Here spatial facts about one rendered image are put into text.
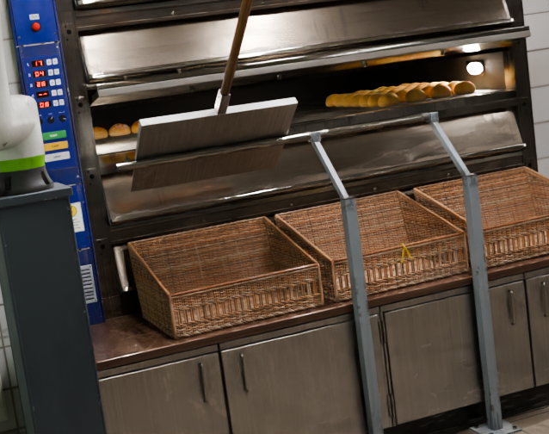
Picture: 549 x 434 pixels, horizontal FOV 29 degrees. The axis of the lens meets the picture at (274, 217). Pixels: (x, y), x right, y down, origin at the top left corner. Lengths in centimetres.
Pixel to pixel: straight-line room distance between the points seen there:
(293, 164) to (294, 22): 54
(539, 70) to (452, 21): 48
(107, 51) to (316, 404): 146
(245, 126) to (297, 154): 59
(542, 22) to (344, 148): 105
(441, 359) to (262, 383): 69
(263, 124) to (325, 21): 71
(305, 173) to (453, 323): 82
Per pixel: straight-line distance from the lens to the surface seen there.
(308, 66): 406
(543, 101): 476
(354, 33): 430
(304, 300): 373
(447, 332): 396
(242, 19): 327
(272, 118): 369
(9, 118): 268
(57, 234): 282
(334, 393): 380
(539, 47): 475
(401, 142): 441
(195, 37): 408
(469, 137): 456
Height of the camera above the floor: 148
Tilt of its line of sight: 9 degrees down
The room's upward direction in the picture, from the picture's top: 8 degrees counter-clockwise
